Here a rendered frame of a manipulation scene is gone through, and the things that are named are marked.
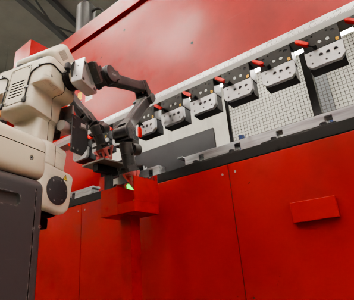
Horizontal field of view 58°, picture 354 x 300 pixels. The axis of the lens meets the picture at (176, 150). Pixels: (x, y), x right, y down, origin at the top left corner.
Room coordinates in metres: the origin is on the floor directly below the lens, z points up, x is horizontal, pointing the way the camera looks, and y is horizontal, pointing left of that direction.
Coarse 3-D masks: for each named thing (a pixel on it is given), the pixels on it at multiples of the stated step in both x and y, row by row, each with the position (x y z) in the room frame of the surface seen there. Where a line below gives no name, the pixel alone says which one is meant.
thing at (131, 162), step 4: (124, 156) 1.29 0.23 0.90; (128, 156) 1.29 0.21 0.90; (132, 156) 1.30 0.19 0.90; (124, 160) 1.30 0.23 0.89; (128, 160) 1.29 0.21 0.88; (132, 160) 1.30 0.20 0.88; (124, 164) 1.30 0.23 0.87; (128, 164) 1.30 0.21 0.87; (132, 164) 1.30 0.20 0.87; (136, 164) 1.31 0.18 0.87; (140, 164) 1.34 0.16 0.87; (120, 168) 1.29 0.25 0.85
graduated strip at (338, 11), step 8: (344, 8) 1.05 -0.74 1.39; (328, 16) 1.08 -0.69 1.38; (304, 24) 1.14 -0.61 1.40; (312, 24) 1.12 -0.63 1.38; (288, 32) 1.18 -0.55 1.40; (296, 32) 1.16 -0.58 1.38; (272, 40) 1.23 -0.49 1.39; (280, 40) 1.21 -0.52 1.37; (256, 48) 1.27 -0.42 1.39; (264, 48) 1.25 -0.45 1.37; (240, 56) 1.32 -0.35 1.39; (248, 56) 1.30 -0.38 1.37; (224, 64) 1.37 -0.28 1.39; (208, 72) 1.43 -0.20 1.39; (192, 80) 1.49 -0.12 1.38; (168, 88) 1.58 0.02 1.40; (176, 88) 1.55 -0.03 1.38; (160, 96) 1.62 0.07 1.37; (120, 112) 1.81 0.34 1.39; (104, 120) 1.90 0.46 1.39; (56, 144) 2.21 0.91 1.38
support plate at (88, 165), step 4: (96, 160) 1.58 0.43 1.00; (100, 160) 1.56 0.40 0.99; (104, 160) 1.57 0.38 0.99; (108, 160) 1.57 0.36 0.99; (112, 160) 1.59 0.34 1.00; (84, 164) 1.63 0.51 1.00; (88, 164) 1.62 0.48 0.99; (92, 164) 1.62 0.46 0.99; (104, 164) 1.64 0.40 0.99; (108, 164) 1.64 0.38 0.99; (112, 164) 1.65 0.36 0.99; (116, 164) 1.65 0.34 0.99; (120, 164) 1.66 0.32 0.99; (92, 168) 1.69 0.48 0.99; (120, 172) 1.80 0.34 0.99
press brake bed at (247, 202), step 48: (336, 144) 1.04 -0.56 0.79; (192, 192) 1.40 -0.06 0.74; (240, 192) 1.26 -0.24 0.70; (288, 192) 1.16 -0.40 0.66; (336, 192) 1.07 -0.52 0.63; (48, 240) 2.03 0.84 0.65; (96, 240) 1.77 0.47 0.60; (144, 240) 1.57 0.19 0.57; (192, 240) 1.41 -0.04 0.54; (240, 240) 1.28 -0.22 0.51; (288, 240) 1.18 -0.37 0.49; (336, 240) 1.09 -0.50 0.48; (48, 288) 2.01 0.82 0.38; (96, 288) 1.76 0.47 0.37; (144, 288) 1.58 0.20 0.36; (192, 288) 1.42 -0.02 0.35; (240, 288) 1.30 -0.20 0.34; (288, 288) 1.19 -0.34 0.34; (336, 288) 1.11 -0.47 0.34
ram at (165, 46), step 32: (160, 0) 1.59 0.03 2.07; (192, 0) 1.45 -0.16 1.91; (224, 0) 1.34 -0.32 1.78; (256, 0) 1.24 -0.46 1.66; (288, 0) 1.16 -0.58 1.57; (320, 0) 1.09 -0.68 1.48; (352, 0) 1.03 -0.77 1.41; (128, 32) 1.76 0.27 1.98; (160, 32) 1.60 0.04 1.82; (192, 32) 1.47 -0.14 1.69; (224, 32) 1.36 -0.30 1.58; (256, 32) 1.26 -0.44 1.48; (128, 64) 1.76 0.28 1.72; (160, 64) 1.61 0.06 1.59; (192, 64) 1.48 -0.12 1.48; (96, 96) 1.94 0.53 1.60; (128, 96) 1.77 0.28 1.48
